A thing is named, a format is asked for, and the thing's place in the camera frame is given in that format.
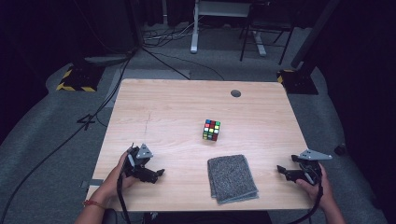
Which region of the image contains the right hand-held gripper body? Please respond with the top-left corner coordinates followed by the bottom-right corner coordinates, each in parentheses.
top-left (295, 148), bottom-right (333, 185)

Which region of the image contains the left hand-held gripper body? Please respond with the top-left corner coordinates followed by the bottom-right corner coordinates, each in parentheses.
top-left (122, 143), bottom-right (156, 185)

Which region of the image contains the grey cloth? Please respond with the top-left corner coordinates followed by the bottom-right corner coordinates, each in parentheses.
top-left (206, 154), bottom-right (260, 205)

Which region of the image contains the multicoloured puzzle cube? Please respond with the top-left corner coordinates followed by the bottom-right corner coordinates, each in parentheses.
top-left (202, 119), bottom-right (221, 142)

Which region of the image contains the person's right hand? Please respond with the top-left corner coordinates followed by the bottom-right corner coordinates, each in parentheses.
top-left (295, 163), bottom-right (335, 210)

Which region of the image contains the person's left hand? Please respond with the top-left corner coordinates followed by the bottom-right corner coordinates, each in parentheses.
top-left (97, 151), bottom-right (138, 204)

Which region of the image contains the black caster wheel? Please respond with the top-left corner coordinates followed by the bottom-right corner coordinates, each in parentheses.
top-left (334, 143), bottom-right (347, 157)

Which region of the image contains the grey tape piece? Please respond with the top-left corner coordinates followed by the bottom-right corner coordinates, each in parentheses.
top-left (79, 178), bottom-right (105, 189)

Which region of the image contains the person's dark clothing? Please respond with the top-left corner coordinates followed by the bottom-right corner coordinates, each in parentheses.
top-left (104, 209), bottom-right (273, 224)

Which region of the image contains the black yellow striped stand base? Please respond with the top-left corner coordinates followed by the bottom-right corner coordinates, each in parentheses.
top-left (55, 63), bottom-right (106, 92)
top-left (276, 68), bottom-right (319, 95)

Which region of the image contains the grey slanted stand pole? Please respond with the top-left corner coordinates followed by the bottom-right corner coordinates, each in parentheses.
top-left (290, 0), bottom-right (341, 70)

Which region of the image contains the black chair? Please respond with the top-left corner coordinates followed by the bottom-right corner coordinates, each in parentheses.
top-left (238, 0), bottom-right (296, 65)

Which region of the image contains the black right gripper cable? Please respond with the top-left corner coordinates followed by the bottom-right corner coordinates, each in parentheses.
top-left (289, 183), bottom-right (325, 224)

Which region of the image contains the red bracelet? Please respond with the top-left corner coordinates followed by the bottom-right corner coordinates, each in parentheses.
top-left (82, 199), bottom-right (106, 210)

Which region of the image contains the long black floor cable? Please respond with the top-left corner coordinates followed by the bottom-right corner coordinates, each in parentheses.
top-left (0, 52), bottom-right (135, 216)

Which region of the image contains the thin black floor cable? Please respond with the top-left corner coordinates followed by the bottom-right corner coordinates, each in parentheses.
top-left (141, 46), bottom-right (226, 81)

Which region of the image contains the bundle of floor cables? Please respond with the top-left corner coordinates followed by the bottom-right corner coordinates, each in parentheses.
top-left (142, 18), bottom-right (195, 49)

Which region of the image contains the white desk frame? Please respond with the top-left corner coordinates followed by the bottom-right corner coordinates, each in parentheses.
top-left (190, 0), bottom-right (268, 58)

